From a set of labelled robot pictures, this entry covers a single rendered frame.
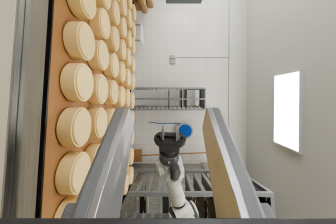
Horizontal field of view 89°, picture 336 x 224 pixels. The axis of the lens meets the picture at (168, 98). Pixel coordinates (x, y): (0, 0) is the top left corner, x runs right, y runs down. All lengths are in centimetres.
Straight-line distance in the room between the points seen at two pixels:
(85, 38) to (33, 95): 10
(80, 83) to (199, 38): 443
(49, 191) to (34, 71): 15
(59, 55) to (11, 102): 8
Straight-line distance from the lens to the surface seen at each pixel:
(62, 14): 26
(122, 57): 44
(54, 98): 23
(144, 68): 440
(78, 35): 25
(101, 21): 32
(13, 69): 29
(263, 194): 162
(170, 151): 73
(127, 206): 400
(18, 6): 31
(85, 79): 25
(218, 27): 480
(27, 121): 28
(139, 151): 430
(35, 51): 29
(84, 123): 25
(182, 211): 96
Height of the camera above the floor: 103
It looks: level
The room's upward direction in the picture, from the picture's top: 90 degrees clockwise
